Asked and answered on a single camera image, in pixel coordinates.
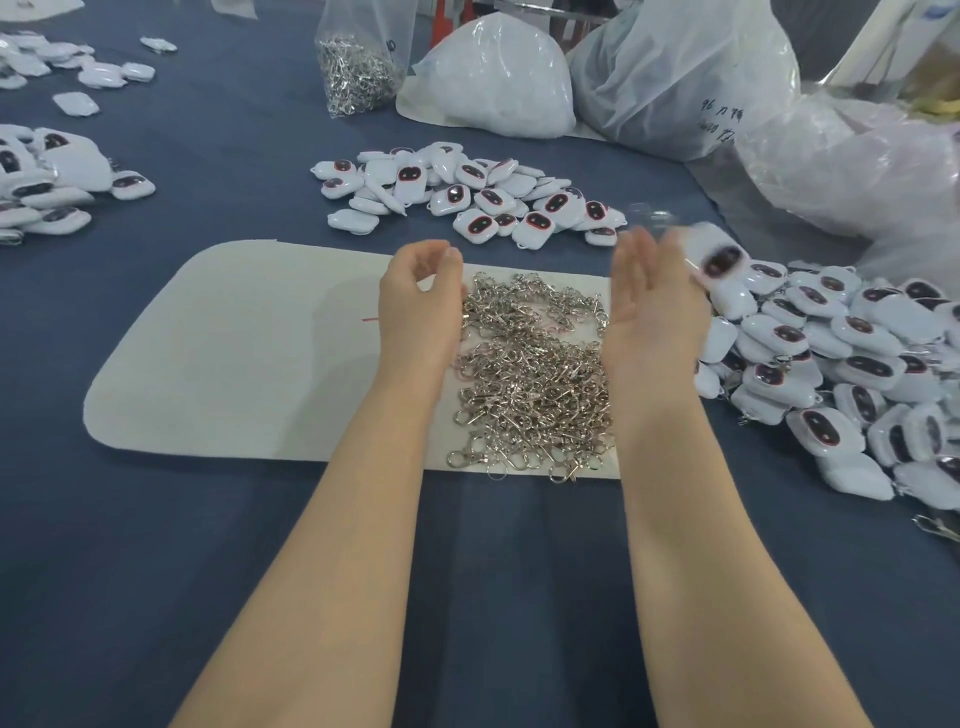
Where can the large translucent plastic bag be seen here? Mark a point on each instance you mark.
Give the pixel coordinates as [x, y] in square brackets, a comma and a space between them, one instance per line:
[684, 84]

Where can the person's left forearm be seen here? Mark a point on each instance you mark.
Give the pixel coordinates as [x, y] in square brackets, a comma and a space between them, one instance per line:
[315, 585]

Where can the person's right forearm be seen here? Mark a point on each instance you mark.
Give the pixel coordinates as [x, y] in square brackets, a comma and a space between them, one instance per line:
[735, 593]

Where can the white charm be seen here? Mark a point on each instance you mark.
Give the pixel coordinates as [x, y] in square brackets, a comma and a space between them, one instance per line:
[720, 258]

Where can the cream felt work mat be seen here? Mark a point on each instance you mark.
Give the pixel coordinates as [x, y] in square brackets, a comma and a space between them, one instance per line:
[210, 357]

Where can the round white plastic bag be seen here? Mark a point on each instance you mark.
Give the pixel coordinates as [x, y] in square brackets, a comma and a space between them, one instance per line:
[489, 75]

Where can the flat white board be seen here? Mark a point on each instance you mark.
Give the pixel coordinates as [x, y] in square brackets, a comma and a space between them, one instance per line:
[33, 8]

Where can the person's right hand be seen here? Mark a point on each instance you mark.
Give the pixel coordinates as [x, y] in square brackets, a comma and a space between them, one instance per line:
[653, 330]

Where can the white plastic sheet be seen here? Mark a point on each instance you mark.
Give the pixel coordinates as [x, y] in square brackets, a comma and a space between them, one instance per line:
[897, 39]

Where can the crumpled clear plastic bag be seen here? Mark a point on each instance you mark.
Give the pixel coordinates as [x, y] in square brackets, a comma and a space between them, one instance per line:
[863, 168]

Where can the person's left hand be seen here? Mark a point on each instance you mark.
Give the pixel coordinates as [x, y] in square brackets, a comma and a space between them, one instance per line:
[420, 318]

